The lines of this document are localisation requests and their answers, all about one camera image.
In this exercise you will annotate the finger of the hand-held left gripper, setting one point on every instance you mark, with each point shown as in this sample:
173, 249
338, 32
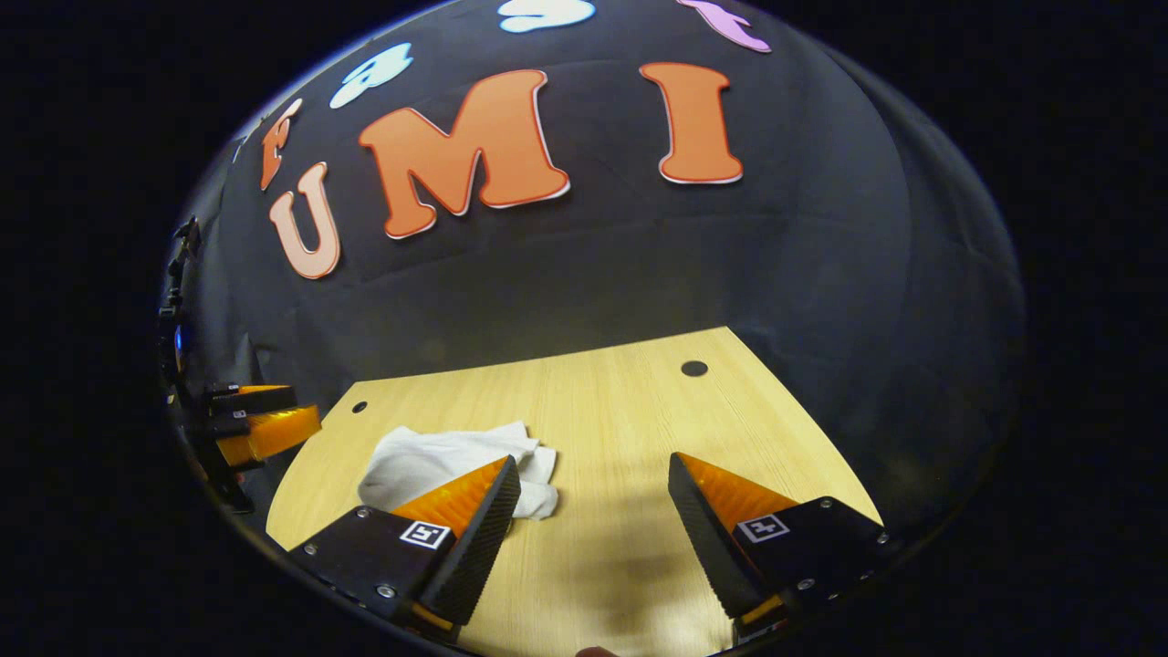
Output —
255, 400
274, 433

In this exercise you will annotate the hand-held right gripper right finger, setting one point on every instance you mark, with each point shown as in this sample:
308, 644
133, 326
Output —
707, 538

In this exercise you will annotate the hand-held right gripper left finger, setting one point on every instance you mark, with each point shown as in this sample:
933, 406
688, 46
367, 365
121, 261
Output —
484, 538

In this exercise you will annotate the white jeans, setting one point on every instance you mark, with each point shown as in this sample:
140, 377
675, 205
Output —
429, 461

